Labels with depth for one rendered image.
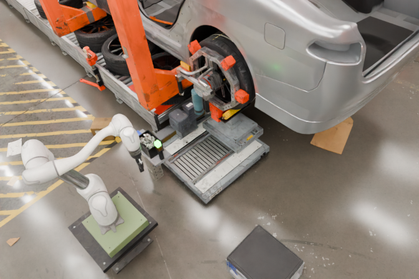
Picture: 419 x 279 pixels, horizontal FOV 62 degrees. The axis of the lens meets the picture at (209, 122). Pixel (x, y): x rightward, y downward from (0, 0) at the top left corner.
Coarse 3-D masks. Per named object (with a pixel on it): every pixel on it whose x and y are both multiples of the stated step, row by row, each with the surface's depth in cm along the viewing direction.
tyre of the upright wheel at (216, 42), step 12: (216, 36) 282; (216, 48) 275; (228, 48) 269; (240, 60) 268; (240, 72) 268; (240, 84) 277; (252, 84) 276; (216, 96) 317; (252, 96) 285; (240, 108) 298
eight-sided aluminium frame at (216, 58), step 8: (192, 56) 294; (208, 56) 274; (216, 56) 273; (192, 64) 301; (224, 72) 269; (232, 72) 270; (232, 80) 269; (232, 88) 274; (232, 96) 279; (216, 104) 307; (224, 104) 305; (232, 104) 286
